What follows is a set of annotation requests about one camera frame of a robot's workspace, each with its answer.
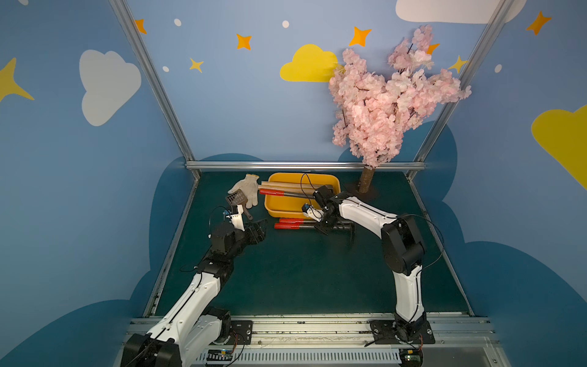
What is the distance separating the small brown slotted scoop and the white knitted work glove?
12 mm

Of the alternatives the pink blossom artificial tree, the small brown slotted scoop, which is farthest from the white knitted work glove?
the pink blossom artificial tree

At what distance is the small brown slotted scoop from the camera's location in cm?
106

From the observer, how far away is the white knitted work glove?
43.7 inches

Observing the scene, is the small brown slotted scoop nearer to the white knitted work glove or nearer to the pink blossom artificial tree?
the white knitted work glove
